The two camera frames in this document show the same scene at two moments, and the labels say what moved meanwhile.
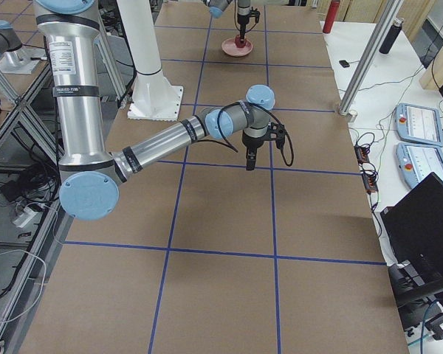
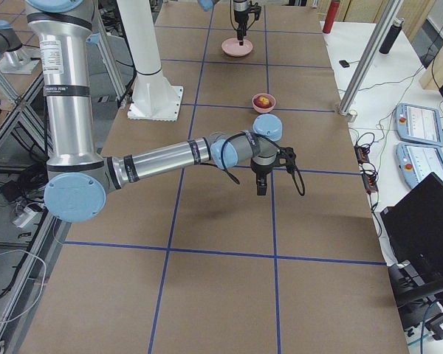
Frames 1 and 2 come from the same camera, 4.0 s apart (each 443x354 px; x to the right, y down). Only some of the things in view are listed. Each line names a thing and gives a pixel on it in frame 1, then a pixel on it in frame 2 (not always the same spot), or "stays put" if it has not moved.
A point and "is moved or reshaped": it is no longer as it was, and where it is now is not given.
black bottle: (391, 36) stays put
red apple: (238, 43) is moved or reshaped
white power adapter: (27, 215) stays put
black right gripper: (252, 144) to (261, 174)
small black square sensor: (344, 63) stays put
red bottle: (331, 15) stays put
